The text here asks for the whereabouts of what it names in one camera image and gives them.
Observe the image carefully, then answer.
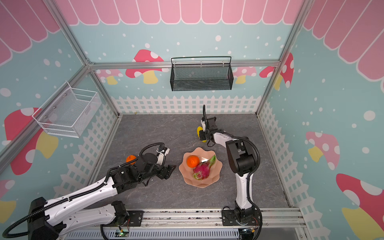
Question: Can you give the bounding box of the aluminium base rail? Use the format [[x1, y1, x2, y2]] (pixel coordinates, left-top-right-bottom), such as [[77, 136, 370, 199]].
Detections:
[[59, 208, 311, 240]]

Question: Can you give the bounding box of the pink scalloped fruit bowl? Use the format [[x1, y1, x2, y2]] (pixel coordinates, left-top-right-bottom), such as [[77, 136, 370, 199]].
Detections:
[[179, 148, 223, 188]]

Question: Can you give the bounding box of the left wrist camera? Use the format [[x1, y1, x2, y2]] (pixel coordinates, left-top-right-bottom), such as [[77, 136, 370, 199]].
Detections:
[[157, 146, 170, 166]]

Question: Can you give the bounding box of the pink dragon fruit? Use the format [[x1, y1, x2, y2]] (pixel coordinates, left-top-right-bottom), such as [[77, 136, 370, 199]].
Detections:
[[193, 155, 217, 180]]

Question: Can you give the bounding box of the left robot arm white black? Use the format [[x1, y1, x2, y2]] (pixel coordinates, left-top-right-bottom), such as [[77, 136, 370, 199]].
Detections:
[[2, 153, 176, 240]]

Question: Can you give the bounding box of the orange tangerine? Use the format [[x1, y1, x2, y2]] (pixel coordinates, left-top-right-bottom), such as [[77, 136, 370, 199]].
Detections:
[[126, 155, 138, 165], [187, 155, 200, 169]]

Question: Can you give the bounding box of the yellow mango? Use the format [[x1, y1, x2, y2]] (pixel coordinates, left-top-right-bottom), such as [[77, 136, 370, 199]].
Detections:
[[197, 126, 207, 143]]

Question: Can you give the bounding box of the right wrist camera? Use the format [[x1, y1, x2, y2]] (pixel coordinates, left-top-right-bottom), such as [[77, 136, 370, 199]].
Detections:
[[201, 118, 207, 132]]

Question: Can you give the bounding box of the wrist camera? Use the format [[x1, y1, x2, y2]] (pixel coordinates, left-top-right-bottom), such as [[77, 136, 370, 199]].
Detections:
[[201, 118, 207, 132], [157, 146, 170, 166]]

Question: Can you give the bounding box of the black wire mesh basket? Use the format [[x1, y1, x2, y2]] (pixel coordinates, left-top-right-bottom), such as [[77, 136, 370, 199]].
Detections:
[[170, 56, 234, 92]]

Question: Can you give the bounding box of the green circuit board left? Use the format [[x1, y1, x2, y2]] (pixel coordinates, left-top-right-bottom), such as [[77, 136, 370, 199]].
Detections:
[[115, 230, 130, 238]]

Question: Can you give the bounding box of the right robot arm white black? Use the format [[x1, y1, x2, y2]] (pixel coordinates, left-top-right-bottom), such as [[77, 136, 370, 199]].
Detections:
[[198, 115, 262, 226]]

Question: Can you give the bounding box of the white wire mesh basket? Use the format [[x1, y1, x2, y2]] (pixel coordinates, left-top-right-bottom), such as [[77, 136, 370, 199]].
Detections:
[[32, 82, 102, 138]]

